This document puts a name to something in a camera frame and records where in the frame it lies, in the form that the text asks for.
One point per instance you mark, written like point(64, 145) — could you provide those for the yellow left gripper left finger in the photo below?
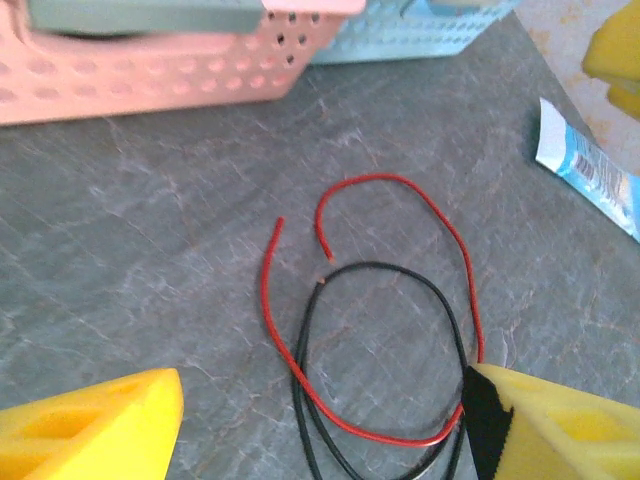
point(100, 430)

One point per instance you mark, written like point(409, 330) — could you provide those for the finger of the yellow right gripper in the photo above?
point(627, 102)
point(620, 45)

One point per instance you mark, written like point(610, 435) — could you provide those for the pink plastic basket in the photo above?
point(150, 75)

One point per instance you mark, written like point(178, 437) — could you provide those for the blue plastic basket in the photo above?
point(400, 35)

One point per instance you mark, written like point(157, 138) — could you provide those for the blue white tube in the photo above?
point(590, 165)

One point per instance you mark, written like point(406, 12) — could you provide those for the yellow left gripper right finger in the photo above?
point(560, 430)

